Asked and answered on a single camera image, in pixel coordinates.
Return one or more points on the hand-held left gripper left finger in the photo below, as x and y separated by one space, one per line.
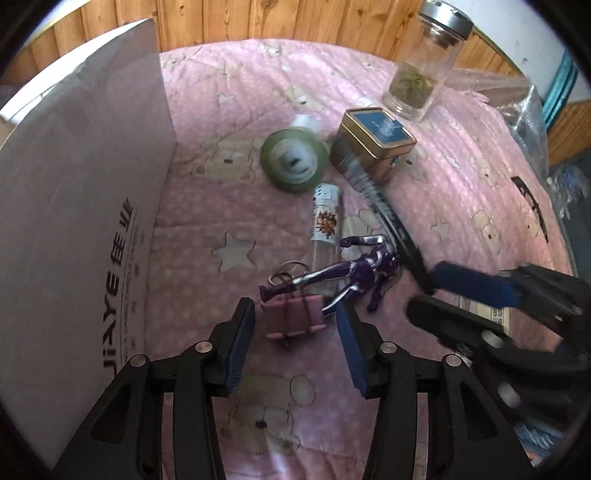
242 344

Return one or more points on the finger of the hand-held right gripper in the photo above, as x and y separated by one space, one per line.
443 316
471 281

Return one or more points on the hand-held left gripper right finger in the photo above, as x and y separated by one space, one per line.
351 353

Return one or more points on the pink binder clip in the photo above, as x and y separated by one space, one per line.
291 316

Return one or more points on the black marker pen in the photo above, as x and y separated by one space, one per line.
392 221

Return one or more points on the green tape roll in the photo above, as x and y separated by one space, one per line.
272 161

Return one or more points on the white cardboard box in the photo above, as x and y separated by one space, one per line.
69 207

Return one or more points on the beige labelled packet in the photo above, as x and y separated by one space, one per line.
480 308

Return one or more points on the pink bear print blanket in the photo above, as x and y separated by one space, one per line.
194 277

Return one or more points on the dark cloth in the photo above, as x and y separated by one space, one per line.
572 221

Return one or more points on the small white labelled tube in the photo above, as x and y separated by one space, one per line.
325 221

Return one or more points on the gold tin with blue lid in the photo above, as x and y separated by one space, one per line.
383 134

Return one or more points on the clear bubble wrap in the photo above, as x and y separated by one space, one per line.
526 110

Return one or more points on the glass jar with tea leaves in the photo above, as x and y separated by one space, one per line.
415 87

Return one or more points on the teal striped object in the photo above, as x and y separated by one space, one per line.
561 87

